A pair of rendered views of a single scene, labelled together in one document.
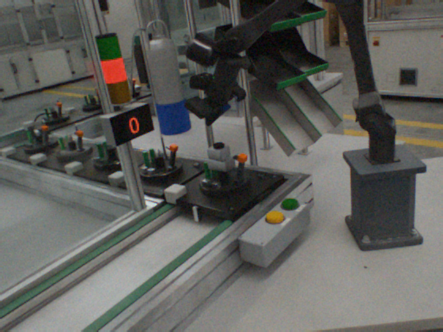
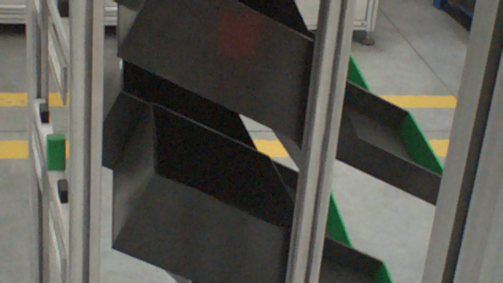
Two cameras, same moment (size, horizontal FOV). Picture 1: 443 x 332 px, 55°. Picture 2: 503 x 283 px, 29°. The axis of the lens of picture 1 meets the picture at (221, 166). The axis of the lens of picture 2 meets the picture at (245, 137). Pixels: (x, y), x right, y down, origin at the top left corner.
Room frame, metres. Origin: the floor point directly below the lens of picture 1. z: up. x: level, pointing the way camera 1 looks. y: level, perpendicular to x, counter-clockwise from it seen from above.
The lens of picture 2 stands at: (0.98, 0.48, 1.73)
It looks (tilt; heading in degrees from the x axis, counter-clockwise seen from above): 26 degrees down; 300
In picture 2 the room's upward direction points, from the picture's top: 5 degrees clockwise
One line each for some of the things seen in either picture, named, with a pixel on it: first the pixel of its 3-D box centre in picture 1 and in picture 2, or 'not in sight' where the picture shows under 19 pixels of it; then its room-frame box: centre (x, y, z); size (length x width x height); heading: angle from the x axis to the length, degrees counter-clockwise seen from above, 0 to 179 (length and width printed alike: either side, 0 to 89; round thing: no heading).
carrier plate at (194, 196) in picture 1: (225, 188); not in sight; (1.07, 0.00, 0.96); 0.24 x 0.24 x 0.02; 48
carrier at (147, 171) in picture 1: (159, 160); not in sight; (1.24, 0.19, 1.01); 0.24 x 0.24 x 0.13; 48
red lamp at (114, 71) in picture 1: (114, 69); not in sight; (1.01, 0.21, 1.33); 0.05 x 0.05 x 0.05
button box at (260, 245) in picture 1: (276, 229); not in sight; (0.87, -0.11, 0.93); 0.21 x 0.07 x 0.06; 138
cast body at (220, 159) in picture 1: (217, 155); not in sight; (1.08, 0.01, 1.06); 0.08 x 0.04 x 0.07; 49
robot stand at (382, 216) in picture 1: (381, 196); not in sight; (0.90, -0.37, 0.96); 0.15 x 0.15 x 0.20; 87
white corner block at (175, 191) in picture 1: (176, 194); not in sight; (1.07, 0.14, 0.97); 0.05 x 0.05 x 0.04; 48
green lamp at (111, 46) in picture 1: (108, 48); not in sight; (1.01, 0.21, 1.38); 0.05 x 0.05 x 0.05
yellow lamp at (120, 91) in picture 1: (119, 91); not in sight; (1.01, 0.21, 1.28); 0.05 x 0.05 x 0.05
